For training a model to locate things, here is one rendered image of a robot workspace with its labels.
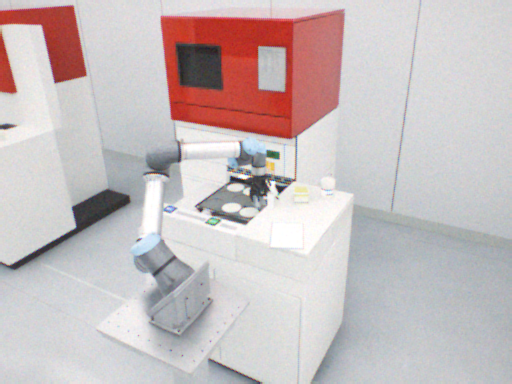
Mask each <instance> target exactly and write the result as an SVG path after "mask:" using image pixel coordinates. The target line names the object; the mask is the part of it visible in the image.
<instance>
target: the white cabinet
mask: <svg viewBox="0 0 512 384"><path fill-rule="evenodd" d="M351 226H352V219H351V220H350V221H349V223H347V226H346V227H345V228H344V229H343V231H342V233H341V234H340V235H339V237H338V238H337V240H336V241H335V243H333V245H332V247H331V248H330V249H329V251H328V252H327V254H326V255H325V257H324V258H323V259H322V261H321V263H319V265H318V266H317V268H316V269H315V271H314V272H313V273H312V275H311V277H310V278H309V279H308V280H307V283H304V282H302V281H299V280H296V279H294V278H289V277H286V276H284V275H281V274H279V273H274V272H271V271H268V270H266V269H263V268H258V267H256V266H253V265H251V264H248V263H243V262H241V261H238V260H236V261H234V260H231V259H228V258H223V257H221V256H218V255H216V254H213V253H208V252H206V251H203V250H201V249H198V248H193V247H190V246H188V245H185V244H183V243H177V242H175V241H172V240H170V239H167V238H163V239H164V240H165V244H166V245H167V246H168V247H169V248H170V250H171V251H172V252H173V253H175V256H176V257H177V258H179V259H180V260H181V261H182V262H184V263H186V264H188V265H189V266H190V267H191V268H193V269H194V270H196V269H197V268H199V267H201V265H202V264H203V263H206V261H207V260H208V259H209V260H210V261H209V262H208V263H210V266H209V278H212V279H214V280H216V281H217V282H218V283H221V284H222V285H224V286H225V287H226V288H229V289H231V291H233V292H234V293H237V294H238V295H240V296H241V297H242V298H245V299H246V300H248V301H249V302H250V304H249V305H248V306H247V307H246V309H245V310H244V311H243V312H242V314H241V315H240V316H239V318H238V319H236V322H235V326H234V328H233V329H231V332H230V333H229V334H227V336H226V338H225V339H224V340H223V341H222V342H221V344H220V345H219V346H218V347H217V349H216V350H215V352H214V353H212V354H211V357H210V358H208V359H209V360H211V361H212V362H214V363H218V364H220V365H221V366H223V367H225V368H228V369H231V370H232V371H234V372H236V373H239V374H241V375H243V376H245V377H246V378H250V379H251V380H254V381H256V382H257V383H261V384H310V383H311V379H312V378H313V377H314V375H315V373H316V370H317V368H318V367H319V365H320V363H321V360H322V359H323V358H324V356H325V354H326V351H327V349H328V348H329V346H330V344H331V341H332V340H333V338H334V337H335V335H336V332H337V330H338V328H339V327H340V325H341V323H342V314H343V306H344V297H345V288H346V279H347V261H348V253H349V243H350V235H351Z"/></svg>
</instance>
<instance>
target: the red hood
mask: <svg viewBox="0 0 512 384"><path fill-rule="evenodd" d="M160 17H161V34H162V42H163V49H164V57H165V65H166V80H167V87H168V95H169V102H170V110H171V113H170V118H171V120H175V121H180V122H191V123H196V124H201V125H206V126H211V127H221V128H226V129H231V130H236V131H241V132H251V133H256V134H261V135H266V136H271V137H281V138H286V139H292V138H293V137H296V135H298V134H299V133H301V132H302V131H304V130H305V129H306V128H307V127H310V126H311V125H312V124H313V123H314V122H317V121H318V120H319V119H320V118H322V117H324V116H325V115H326V114H327V113H328V112H331V111H332V110H333V109H334V108H336V107H337V106H339V97H340V85H341V61H342V49H343V37H344V25H345V8H234V7H231V8H217V9H210V10H203V11H196V12H189V13H174V14H167V15H161V16H160Z"/></svg>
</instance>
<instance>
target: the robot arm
mask: <svg viewBox="0 0 512 384"><path fill-rule="evenodd" d="M213 158H227V161H228V164H229V166H230V167H231V168H235V167H243V166H247V165H251V174H252V177H247V178H246V179H245V182H246V183H248V184H251V186H250V187H251V188H250V190H249V197H250V198H251V202H252V203H253V205H254V206H255V208H256V209H257V210H258V209H260V208H261V204H262V205H266V201H265V200H264V196H265V197H267V193H268V188H269V187H268V185H267V184H266V178H267V176H266V145H265V144H264V143H262V142H257V140H256V138H254V137H246V139H244V141H223V142H180V140H176V141H164V142H156V143H155V144H153V145H151V146H150V147H149V148H148V150H147V152H146V156H145V161H144V163H143V170H144V172H143V180H144V181H145V200H144V208H143V217H142V225H141V234H140V237H139V238H137V239H136V244H135V245H134V246H133V247H132V248H131V252H132V253H133V254H134V255H135V256H134V263H135V267H136V268H138V269H139V270H140V271H141V272H143V273H150V274H151V275H152V276H153V277H154V278H155V281H156V283H157V285H158V287H159V288H160V293H161V294H162V295H163V296H164V298H165V297H166V296H168V295H169V294H170V293H171V292H173V291H174V290H175V288H177V287H179V286H180V284H181V283H183V282H184V281H185V280H186V279H187V278H189V277H190V275H191V274H192V273H194V272H195V270H194V269H193V268H191V267H190V266H189V265H188V264H186V263H184V262H182V261H181V260H180V259H179V258H177V257H176V256H175V253H173V252H172V251H171V250H170V248H169V247H168V246H167V245H166V244H165V240H164V239H163V238H162V237H161V233H162V223H163V212H164V202H165V184H166V183H167V182H169V181H170V166H171V164H173V163H177V162H182V161H183V160H196V159H213ZM257 198H258V200H257Z"/></svg>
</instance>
